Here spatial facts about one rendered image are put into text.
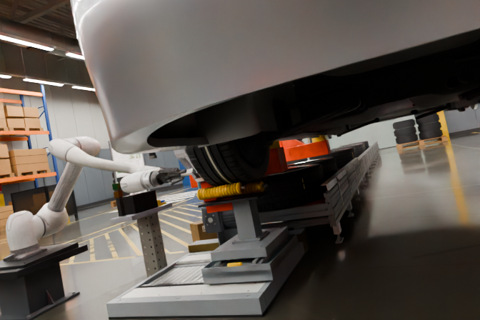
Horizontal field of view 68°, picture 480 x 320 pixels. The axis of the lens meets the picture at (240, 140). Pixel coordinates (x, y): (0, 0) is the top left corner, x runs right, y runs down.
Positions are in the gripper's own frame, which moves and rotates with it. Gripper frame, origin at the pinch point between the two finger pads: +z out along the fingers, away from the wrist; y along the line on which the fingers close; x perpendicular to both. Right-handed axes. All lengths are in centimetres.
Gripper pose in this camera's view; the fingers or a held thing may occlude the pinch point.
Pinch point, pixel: (187, 172)
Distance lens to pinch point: 182.4
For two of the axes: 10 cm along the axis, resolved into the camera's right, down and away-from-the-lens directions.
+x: 1.3, -7.1, 6.9
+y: -4.1, -6.7, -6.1
